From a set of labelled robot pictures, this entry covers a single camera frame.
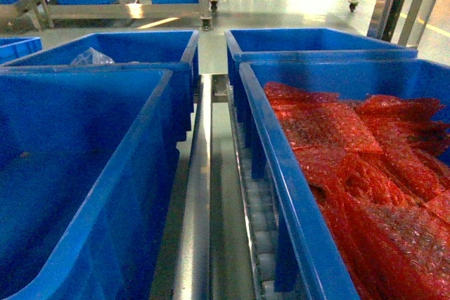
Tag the blue bin rightmost front row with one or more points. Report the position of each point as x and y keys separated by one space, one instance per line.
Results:
x=308 y=263

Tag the blue bin rear left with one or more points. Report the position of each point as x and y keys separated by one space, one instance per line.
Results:
x=176 y=51

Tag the steel roller rail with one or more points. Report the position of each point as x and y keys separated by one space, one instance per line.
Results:
x=259 y=213

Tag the clear plastic bag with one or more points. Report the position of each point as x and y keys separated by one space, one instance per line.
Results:
x=92 y=57

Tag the red bubble wrap bags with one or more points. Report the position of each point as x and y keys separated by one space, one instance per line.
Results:
x=375 y=171

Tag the stainless steel shelf rack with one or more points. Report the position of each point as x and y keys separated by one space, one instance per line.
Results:
x=204 y=253

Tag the blue bin rear right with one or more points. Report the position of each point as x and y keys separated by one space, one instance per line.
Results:
x=303 y=45

